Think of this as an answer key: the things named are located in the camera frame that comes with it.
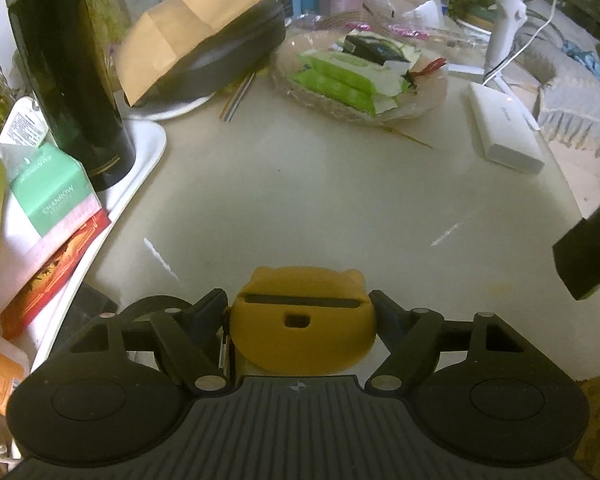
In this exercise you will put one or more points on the green wipes packets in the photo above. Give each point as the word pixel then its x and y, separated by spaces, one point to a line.
pixel 345 77

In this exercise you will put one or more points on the black packet with label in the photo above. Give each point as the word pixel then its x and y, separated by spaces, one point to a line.
pixel 375 47

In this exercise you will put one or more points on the brown paper envelope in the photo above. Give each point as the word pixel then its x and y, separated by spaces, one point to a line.
pixel 180 25

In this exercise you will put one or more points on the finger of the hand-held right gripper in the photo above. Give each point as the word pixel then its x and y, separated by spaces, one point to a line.
pixel 582 260

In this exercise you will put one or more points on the black zip case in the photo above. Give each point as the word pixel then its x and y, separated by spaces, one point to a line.
pixel 230 55

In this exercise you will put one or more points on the white plastic tray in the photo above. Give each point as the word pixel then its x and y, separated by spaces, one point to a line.
pixel 140 160

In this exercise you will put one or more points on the white power bank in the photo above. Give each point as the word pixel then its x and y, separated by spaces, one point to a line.
pixel 505 130

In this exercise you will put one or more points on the thin wooden stick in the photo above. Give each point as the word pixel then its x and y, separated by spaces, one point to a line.
pixel 405 136

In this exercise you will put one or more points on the yellow bear-shaped case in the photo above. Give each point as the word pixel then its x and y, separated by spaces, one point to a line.
pixel 300 345

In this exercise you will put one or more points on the grey blanket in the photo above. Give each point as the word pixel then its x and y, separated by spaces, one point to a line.
pixel 575 110

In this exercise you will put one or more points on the green and white box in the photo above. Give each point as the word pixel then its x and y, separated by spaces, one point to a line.
pixel 50 195

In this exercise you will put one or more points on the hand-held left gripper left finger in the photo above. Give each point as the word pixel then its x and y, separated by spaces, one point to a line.
pixel 211 312

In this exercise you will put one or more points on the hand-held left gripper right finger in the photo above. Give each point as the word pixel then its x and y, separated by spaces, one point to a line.
pixel 384 312

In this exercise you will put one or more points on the white plate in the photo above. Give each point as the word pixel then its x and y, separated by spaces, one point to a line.
pixel 180 107

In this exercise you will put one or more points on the black thermos bottle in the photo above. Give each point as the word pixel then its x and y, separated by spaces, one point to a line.
pixel 70 75

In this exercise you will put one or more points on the black tape roll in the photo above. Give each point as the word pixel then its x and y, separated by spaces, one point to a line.
pixel 145 307

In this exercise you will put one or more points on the small black block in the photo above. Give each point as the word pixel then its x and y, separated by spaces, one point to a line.
pixel 97 300

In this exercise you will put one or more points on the pair of chopsticks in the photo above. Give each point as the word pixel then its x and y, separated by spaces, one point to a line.
pixel 237 97

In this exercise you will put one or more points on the blue cloth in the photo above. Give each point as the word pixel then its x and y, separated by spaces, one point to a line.
pixel 587 62

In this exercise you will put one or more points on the long red packet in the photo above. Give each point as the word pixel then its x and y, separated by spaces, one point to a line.
pixel 55 275

